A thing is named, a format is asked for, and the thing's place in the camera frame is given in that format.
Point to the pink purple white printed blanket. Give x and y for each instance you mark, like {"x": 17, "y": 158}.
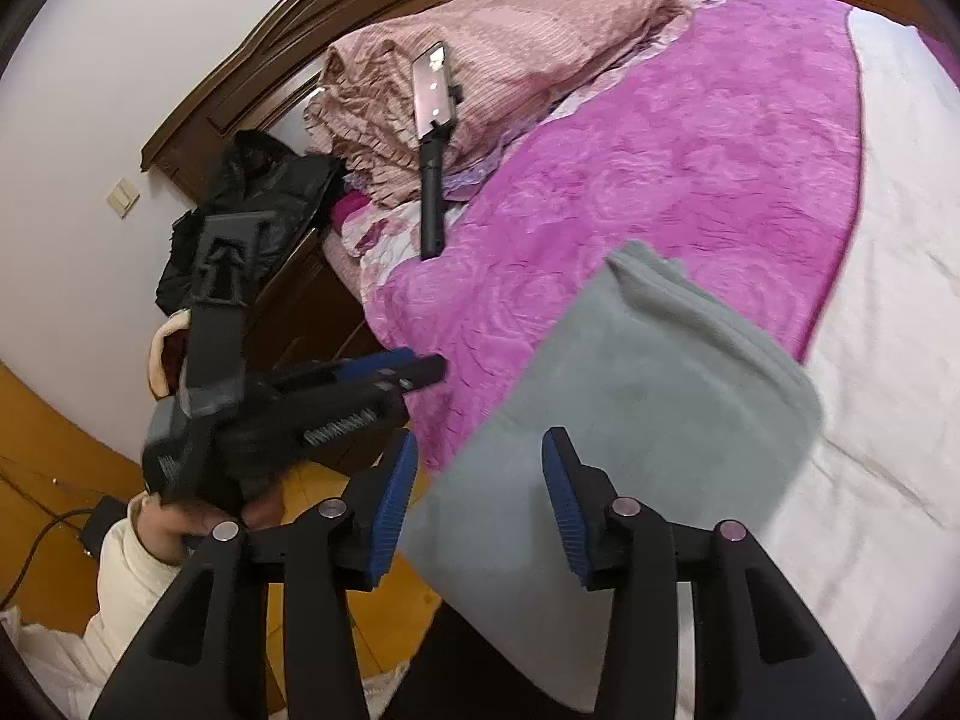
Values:
{"x": 637, "y": 165}

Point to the pink pillow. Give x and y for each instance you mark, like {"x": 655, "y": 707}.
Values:
{"x": 540, "y": 52}

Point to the grey-green pants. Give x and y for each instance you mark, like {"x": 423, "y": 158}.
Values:
{"x": 637, "y": 405}

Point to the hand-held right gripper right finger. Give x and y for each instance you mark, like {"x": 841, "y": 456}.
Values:
{"x": 562, "y": 495}

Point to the dark wooden headboard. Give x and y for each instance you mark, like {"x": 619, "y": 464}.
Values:
{"x": 247, "y": 67}

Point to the cream fluffy cloth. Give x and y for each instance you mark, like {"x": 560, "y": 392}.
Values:
{"x": 165, "y": 345}

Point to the person's left hand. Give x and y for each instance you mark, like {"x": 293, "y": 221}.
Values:
{"x": 187, "y": 529}

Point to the dark wooden nightstand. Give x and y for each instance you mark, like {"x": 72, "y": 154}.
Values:
{"x": 315, "y": 300}

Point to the smartphone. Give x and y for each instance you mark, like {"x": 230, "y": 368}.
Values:
{"x": 433, "y": 90}

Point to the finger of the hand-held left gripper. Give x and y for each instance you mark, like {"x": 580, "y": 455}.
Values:
{"x": 371, "y": 369}
{"x": 424, "y": 373}

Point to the black jacket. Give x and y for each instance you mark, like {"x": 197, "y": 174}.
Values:
{"x": 292, "y": 180}

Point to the beige wall switch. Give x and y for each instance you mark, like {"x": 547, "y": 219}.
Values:
{"x": 121, "y": 197}

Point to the black power adapter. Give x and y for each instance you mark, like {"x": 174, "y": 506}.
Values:
{"x": 101, "y": 525}

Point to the person's left forearm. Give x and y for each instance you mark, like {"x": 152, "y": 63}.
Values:
{"x": 112, "y": 600}

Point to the black selfie stick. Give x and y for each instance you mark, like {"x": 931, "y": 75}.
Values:
{"x": 433, "y": 195}

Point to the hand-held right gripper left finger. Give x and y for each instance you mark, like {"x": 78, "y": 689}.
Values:
{"x": 394, "y": 495}

